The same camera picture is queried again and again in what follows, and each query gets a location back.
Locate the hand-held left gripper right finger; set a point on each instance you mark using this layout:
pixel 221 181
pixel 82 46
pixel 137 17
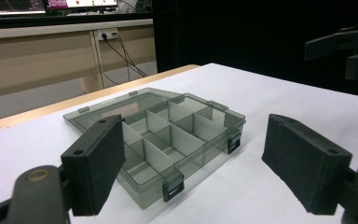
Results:
pixel 304 165

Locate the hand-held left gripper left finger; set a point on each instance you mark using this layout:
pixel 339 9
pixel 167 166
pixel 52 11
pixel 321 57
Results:
pixel 93 161

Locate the transparent grey compartment box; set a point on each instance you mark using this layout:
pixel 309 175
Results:
pixel 180 137

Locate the computer monitor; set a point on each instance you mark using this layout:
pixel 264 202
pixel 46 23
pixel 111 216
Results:
pixel 84 3
pixel 11 6

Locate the white power socket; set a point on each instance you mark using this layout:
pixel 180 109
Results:
pixel 107 33

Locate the beige office desk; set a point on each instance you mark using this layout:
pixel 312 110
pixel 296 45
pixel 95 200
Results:
pixel 37 59

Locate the black curtain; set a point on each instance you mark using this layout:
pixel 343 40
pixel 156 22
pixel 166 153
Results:
pixel 245 34

